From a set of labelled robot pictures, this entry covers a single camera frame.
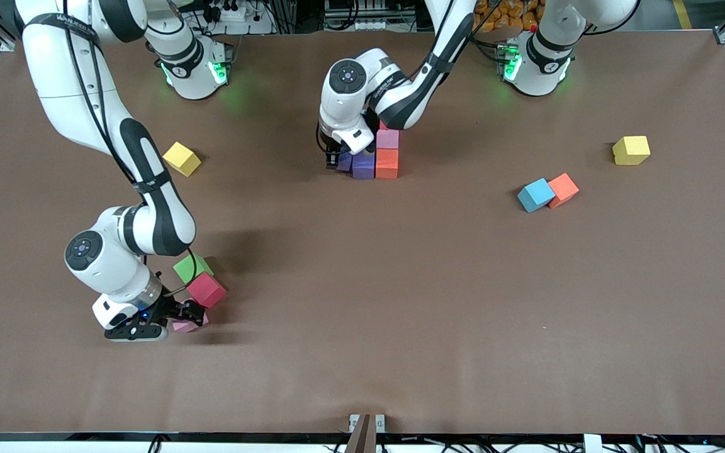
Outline orange foam cube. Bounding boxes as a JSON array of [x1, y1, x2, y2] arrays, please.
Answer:
[[548, 173, 580, 210], [375, 148, 400, 180]]

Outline blue foam cube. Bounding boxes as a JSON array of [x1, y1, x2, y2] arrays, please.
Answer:
[[517, 178, 556, 214]]

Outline green foam cube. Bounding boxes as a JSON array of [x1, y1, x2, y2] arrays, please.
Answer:
[[173, 254, 215, 285]]

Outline grey electronics rack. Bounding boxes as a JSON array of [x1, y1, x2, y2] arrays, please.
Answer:
[[323, 0, 388, 32]]

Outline yellow foam cube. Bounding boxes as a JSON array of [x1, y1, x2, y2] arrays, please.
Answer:
[[612, 136, 651, 166], [162, 142, 202, 177]]

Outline white power strip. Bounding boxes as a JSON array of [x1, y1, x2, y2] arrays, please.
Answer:
[[202, 0, 275, 35]]

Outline large table cover sheet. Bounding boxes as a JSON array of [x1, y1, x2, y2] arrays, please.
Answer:
[[0, 30, 725, 436]]

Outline orange lumpy bag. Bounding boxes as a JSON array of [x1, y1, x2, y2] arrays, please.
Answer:
[[476, 0, 542, 32]]

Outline small white bracket plates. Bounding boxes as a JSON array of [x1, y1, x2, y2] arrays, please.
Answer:
[[349, 413, 386, 434]]

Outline brown camera mount post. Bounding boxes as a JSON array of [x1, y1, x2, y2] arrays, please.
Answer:
[[344, 413, 373, 453]]

